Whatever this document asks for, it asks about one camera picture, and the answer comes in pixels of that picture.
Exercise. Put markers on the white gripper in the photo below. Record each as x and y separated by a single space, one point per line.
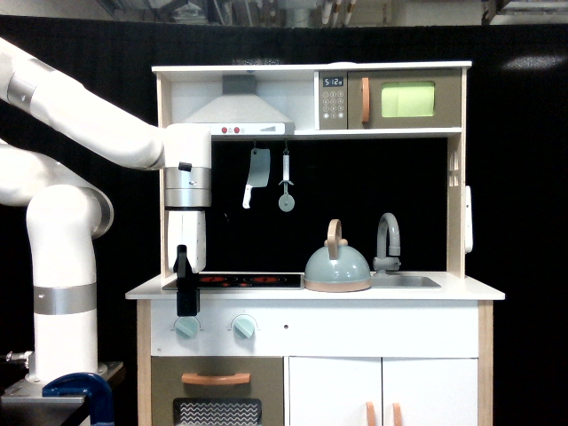
186 252

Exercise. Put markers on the grey-blue toy teapot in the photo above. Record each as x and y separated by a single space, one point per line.
336 267

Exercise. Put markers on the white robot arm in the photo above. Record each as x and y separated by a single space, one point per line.
65 213

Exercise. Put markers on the left mint stove knob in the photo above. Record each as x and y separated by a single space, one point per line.
187 327

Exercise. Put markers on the mint stove knob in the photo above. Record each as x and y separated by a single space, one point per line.
243 326
187 327

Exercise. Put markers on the right mint stove knob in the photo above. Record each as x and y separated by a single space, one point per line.
243 326

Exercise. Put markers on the black toy stovetop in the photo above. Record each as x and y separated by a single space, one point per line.
249 280

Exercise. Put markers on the toy oven door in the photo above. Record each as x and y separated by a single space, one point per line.
266 384

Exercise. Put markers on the blue clamp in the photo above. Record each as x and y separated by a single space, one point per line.
93 387

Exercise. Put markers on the toy pizza cutter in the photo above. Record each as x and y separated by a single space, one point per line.
286 201

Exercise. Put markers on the wooden toy kitchen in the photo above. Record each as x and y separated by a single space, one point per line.
454 321

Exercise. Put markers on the toy cleaver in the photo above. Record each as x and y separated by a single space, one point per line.
258 175

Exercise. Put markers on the left white cabinet door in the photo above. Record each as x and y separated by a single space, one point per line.
335 391

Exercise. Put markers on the white cabinet door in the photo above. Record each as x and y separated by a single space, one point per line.
335 391
430 391

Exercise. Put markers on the grey toy sink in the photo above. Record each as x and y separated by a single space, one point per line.
402 281

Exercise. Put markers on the toy range hood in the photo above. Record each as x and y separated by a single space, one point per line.
240 112

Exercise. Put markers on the grey toy faucet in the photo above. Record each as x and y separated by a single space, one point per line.
387 245

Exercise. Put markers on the toy microwave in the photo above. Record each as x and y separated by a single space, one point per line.
390 99

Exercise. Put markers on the right white cabinet door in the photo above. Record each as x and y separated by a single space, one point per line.
430 391

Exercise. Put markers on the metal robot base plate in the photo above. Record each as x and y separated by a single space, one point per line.
31 390

